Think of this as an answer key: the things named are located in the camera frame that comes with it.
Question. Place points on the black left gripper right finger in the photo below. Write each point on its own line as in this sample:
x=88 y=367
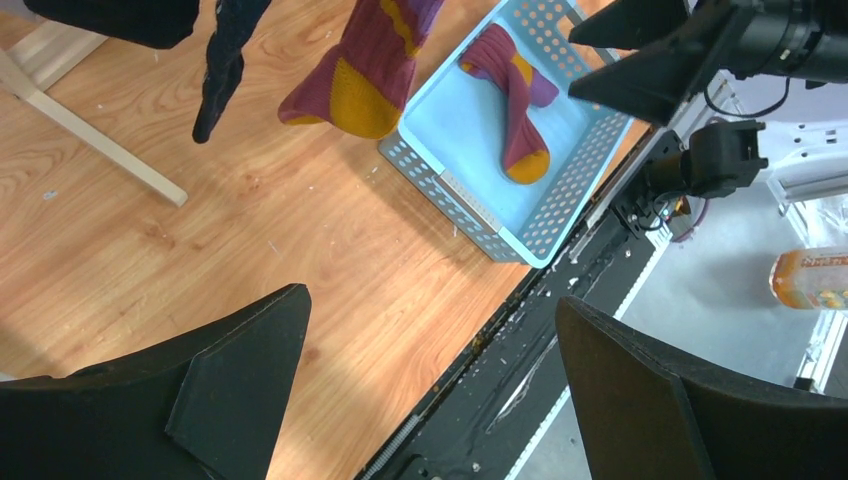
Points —
x=649 y=410

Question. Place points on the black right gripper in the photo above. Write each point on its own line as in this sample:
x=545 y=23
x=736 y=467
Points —
x=674 y=54

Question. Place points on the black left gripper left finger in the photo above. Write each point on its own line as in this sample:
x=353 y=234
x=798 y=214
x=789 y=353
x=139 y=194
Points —
x=207 y=404

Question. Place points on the purple orange striped sock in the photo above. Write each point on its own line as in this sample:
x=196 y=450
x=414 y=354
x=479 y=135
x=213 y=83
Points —
x=361 y=85
x=493 y=56

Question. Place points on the light blue plastic basket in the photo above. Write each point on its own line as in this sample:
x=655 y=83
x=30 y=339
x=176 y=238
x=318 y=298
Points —
x=452 y=139

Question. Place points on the navy blue sock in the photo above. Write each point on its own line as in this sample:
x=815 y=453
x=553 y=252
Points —
x=236 y=21

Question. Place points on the grey striped sock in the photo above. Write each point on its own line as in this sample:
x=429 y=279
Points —
x=158 y=24

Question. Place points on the orange packaged bottle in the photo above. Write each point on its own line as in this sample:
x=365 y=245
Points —
x=811 y=278

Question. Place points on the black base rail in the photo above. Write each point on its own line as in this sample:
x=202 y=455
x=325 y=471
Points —
x=489 y=410

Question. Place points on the wooden drying rack frame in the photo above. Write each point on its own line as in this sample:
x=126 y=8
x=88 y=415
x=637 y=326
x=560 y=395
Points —
x=40 y=59

